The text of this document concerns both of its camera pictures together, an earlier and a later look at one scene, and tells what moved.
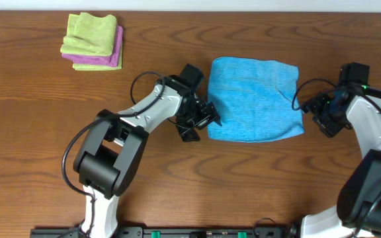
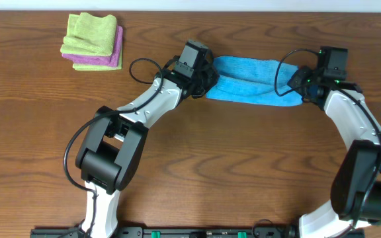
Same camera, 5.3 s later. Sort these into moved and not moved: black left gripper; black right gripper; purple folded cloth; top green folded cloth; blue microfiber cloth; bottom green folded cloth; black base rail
Moved: black left gripper; blue microfiber cloth; black right gripper
Not moved: black base rail; top green folded cloth; purple folded cloth; bottom green folded cloth
